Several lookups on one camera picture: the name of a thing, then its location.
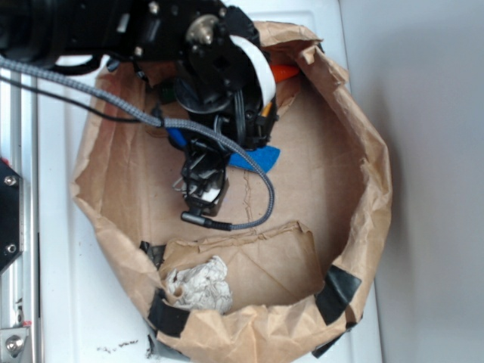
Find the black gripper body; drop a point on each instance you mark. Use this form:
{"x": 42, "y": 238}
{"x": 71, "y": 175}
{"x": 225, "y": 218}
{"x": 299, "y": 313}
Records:
{"x": 228, "y": 76}

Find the blue sponge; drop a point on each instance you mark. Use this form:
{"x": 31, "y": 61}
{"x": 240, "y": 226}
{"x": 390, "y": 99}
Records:
{"x": 266, "y": 157}

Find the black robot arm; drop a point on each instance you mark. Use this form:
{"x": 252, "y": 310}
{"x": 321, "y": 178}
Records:
{"x": 71, "y": 37}

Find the orange toy carrot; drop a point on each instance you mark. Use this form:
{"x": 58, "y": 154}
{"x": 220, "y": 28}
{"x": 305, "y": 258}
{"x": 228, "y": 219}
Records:
{"x": 283, "y": 72}

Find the crumpled white paper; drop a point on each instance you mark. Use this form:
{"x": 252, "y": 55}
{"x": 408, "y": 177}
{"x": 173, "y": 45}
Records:
{"x": 203, "y": 287}

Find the black tape piece right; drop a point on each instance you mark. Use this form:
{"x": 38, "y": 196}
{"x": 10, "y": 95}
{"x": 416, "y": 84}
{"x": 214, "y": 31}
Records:
{"x": 339, "y": 289}

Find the black tape piece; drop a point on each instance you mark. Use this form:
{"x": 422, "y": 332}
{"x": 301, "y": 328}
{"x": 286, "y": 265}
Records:
{"x": 165, "y": 318}
{"x": 339, "y": 289}

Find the black tape piece left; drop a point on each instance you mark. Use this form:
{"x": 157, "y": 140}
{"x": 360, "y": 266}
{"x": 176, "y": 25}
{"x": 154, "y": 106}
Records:
{"x": 165, "y": 318}

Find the aluminium rail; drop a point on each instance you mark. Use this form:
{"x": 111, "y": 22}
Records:
{"x": 20, "y": 327}

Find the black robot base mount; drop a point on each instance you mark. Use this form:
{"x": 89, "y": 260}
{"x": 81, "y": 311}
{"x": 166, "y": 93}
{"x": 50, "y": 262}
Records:
{"x": 11, "y": 215}

